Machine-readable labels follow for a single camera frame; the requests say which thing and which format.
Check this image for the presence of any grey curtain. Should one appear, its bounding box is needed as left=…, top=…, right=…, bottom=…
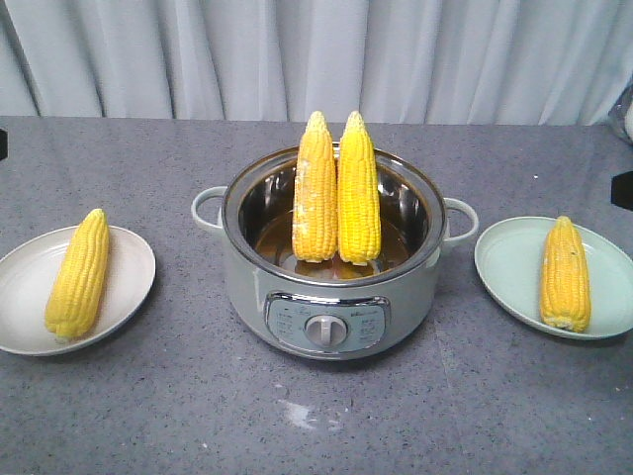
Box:
left=1, top=1, right=632, bottom=125

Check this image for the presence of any yellow corn cob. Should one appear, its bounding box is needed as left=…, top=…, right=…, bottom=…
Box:
left=337, top=111, right=382, bottom=266
left=45, top=209, right=110, bottom=340
left=540, top=216, right=591, bottom=333

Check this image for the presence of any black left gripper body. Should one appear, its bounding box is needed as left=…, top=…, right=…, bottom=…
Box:
left=0, top=129, right=8, bottom=160

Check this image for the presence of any pale patchy corn cob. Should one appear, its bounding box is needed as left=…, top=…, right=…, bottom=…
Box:
left=292, top=111, right=337, bottom=263

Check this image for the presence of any green electric cooking pot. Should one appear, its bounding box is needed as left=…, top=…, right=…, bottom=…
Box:
left=191, top=147, right=479, bottom=360

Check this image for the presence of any green plate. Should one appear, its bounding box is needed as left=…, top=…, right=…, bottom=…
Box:
left=474, top=217, right=632, bottom=340

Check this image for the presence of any white plate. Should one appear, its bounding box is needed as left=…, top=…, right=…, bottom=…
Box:
left=1, top=226, right=156, bottom=356

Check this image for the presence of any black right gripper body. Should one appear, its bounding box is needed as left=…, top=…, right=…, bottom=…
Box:
left=610, top=171, right=633, bottom=211

